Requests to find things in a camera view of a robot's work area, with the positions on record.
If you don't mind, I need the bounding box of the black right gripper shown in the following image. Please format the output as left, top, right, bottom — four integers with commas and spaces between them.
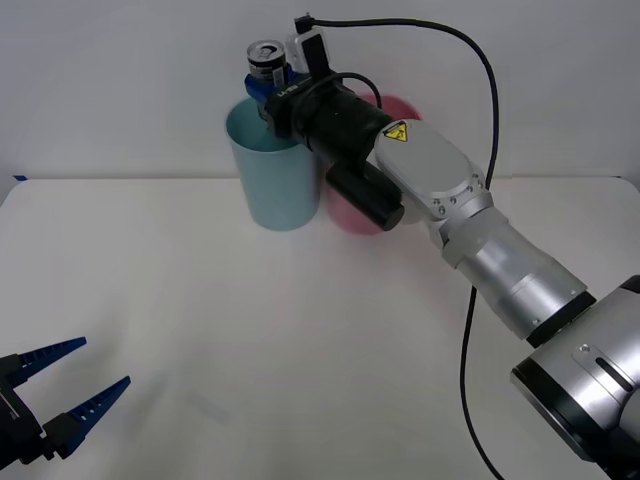
243, 68, 337, 141

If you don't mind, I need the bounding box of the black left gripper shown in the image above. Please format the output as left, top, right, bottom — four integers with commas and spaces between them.
0, 336, 133, 470

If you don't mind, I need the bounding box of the black drink can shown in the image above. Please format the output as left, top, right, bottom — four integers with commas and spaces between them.
246, 40, 292, 87

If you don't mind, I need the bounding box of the pale blue plastic bin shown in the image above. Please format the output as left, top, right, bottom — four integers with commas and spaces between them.
223, 97, 321, 232

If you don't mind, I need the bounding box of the pink plastic bin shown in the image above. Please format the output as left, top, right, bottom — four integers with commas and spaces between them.
325, 92, 425, 237

